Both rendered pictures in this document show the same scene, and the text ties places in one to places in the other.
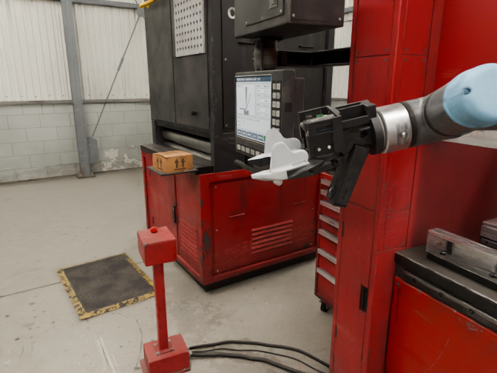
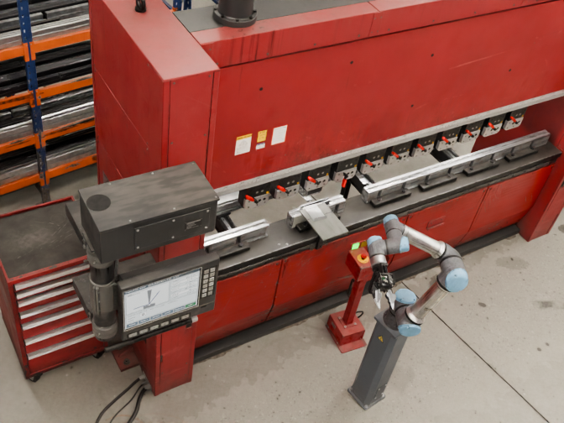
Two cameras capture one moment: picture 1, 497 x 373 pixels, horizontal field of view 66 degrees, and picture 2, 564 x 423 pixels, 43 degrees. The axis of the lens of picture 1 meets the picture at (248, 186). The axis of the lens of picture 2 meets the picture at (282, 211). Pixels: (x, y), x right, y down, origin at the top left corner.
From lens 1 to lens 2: 348 cm
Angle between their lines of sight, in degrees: 89
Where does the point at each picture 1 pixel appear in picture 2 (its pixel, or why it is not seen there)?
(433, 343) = (224, 299)
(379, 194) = not seen: hidden behind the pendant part
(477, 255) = (226, 242)
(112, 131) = not seen: outside the picture
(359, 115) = (383, 268)
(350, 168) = not seen: hidden behind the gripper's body
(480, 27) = (220, 139)
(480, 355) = (252, 281)
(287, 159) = (392, 296)
